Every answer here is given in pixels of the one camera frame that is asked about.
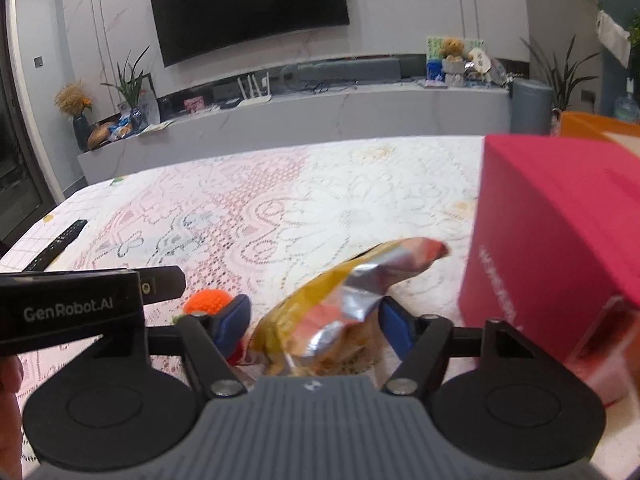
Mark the white router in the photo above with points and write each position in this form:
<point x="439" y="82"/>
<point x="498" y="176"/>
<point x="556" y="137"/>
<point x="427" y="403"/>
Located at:
<point x="255" y="100"/>

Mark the dried flower bunch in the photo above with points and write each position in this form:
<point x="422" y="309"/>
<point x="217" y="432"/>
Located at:
<point x="72" y="97"/>

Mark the brown round bread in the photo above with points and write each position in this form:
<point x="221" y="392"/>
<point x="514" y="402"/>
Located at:
<point x="100" y="136"/>

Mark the small black box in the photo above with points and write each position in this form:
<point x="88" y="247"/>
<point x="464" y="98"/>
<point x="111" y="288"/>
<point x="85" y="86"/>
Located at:
<point x="230" y="103"/>

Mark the white pink lace tablecloth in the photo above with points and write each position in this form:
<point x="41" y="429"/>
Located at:
<point x="250" y="210"/>

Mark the sheets of paper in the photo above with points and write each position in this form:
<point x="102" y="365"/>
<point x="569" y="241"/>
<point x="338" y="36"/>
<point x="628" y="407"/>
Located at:
<point x="157" y="126"/>

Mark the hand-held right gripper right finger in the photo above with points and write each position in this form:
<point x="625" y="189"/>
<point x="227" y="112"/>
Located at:
<point x="395" y="327"/>

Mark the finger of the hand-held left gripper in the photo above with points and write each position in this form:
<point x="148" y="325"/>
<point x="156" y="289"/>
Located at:
<point x="162" y="284"/>

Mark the pink card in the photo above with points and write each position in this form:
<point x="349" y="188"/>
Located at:
<point x="194" y="105"/>

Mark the white hanging cloth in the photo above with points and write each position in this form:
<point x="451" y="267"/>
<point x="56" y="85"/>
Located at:
<point x="614" y="37"/>

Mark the glass sliding door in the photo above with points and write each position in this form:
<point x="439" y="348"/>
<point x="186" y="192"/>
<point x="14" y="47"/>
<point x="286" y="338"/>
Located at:
<point x="20" y="135"/>

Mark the pink cardboard box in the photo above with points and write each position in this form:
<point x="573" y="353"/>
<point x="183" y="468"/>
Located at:
<point x="540" y="220"/>

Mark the orange red crochet toy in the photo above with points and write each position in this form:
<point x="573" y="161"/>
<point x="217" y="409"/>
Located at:
<point x="205" y="302"/>

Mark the brown teddy bear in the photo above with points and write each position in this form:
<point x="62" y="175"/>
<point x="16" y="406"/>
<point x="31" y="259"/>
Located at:
<point x="452" y="50"/>

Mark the blue box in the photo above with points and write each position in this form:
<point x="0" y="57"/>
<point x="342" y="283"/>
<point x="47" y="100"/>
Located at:
<point x="435" y="71"/>

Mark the tall green houseplant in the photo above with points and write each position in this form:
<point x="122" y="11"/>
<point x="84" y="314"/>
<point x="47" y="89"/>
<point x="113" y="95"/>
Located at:
<point x="565" y="80"/>

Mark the black curved television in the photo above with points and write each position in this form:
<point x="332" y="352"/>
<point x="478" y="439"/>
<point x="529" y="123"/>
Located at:
<point x="250" y="5"/>

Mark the grey soundbar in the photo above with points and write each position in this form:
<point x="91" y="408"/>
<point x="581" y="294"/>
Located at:
<point x="350" y="69"/>

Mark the grey television cabinet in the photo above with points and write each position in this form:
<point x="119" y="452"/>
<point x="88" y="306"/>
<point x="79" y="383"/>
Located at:
<point x="300" y="115"/>

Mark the black remote control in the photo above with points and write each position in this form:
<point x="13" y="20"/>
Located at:
<point x="55" y="246"/>

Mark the teddy bear with gift items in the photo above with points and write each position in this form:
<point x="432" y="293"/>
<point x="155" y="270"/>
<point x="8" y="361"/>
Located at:
<point x="432" y="45"/>

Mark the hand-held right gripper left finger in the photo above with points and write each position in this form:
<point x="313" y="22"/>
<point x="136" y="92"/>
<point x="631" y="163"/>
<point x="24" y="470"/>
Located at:
<point x="235" y="321"/>

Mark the yellow foil snack bag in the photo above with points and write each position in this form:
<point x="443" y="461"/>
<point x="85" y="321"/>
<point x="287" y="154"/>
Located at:
<point x="320" y="305"/>

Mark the blue white snack packets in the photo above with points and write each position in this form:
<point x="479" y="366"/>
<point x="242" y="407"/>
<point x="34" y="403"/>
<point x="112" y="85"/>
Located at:
<point x="122" y="127"/>

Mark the dark vase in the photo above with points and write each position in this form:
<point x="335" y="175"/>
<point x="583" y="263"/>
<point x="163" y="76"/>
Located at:
<point x="81" y="132"/>

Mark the blue water jug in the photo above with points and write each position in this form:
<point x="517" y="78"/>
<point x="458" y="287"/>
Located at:
<point x="627" y="107"/>

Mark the green plant in glass vase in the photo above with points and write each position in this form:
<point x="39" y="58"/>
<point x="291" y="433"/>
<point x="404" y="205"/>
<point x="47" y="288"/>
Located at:
<point x="130" y="85"/>

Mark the person's left hand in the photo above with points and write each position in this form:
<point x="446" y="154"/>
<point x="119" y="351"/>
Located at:
<point x="9" y="410"/>

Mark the orange cardboard box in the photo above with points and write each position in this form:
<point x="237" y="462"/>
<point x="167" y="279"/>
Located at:
<point x="585" y="122"/>

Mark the grey round bin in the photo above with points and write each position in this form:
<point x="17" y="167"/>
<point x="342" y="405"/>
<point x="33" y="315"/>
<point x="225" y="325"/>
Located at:
<point x="530" y="107"/>

